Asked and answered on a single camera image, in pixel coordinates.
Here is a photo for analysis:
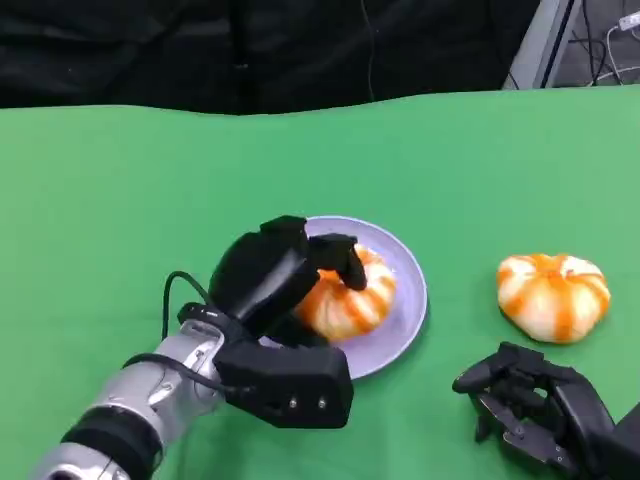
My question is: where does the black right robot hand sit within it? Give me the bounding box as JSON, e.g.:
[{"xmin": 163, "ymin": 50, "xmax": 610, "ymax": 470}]
[{"xmin": 451, "ymin": 341, "xmax": 617, "ymax": 476}]

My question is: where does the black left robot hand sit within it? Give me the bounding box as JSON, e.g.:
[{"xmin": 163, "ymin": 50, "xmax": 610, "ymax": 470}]
[{"xmin": 207, "ymin": 215, "xmax": 369, "ymax": 349}]

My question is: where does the orange and white bread roll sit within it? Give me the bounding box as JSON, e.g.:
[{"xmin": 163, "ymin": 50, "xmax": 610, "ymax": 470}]
[
  {"xmin": 294, "ymin": 244, "xmax": 398, "ymax": 343},
  {"xmin": 495, "ymin": 252, "xmax": 612, "ymax": 345}
]

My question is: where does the lilac plate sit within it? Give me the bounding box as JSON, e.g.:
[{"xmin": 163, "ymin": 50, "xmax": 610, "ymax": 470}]
[{"xmin": 258, "ymin": 215, "xmax": 430, "ymax": 382}]

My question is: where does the green table cloth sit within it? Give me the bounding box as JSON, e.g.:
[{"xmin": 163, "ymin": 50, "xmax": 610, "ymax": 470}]
[{"xmin": 0, "ymin": 83, "xmax": 640, "ymax": 480}]

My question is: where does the black backdrop curtain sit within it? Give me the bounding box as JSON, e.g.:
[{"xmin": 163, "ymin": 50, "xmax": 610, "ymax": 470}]
[{"xmin": 0, "ymin": 0, "xmax": 545, "ymax": 117}]

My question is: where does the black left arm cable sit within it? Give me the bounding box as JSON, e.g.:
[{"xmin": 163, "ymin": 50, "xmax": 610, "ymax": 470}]
[{"xmin": 122, "ymin": 270, "xmax": 254, "ymax": 396}]

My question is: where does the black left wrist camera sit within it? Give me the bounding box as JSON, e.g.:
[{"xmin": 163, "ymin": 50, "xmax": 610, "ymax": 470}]
[{"xmin": 213, "ymin": 337, "xmax": 356, "ymax": 431}]

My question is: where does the thin black hanging cable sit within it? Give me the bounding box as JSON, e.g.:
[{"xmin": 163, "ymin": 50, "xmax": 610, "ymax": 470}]
[{"xmin": 361, "ymin": 0, "xmax": 377, "ymax": 103}]

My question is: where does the black floor cable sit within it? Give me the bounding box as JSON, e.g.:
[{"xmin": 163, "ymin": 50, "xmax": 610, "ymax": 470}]
[{"xmin": 568, "ymin": 19, "xmax": 610, "ymax": 85}]

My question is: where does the white cable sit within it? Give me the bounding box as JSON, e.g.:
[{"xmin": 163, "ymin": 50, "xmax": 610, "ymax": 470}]
[{"xmin": 592, "ymin": 13, "xmax": 640, "ymax": 85}]

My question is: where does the grey metal frame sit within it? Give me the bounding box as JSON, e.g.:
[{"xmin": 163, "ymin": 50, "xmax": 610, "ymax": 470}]
[{"xmin": 501, "ymin": 0, "xmax": 589, "ymax": 92}]

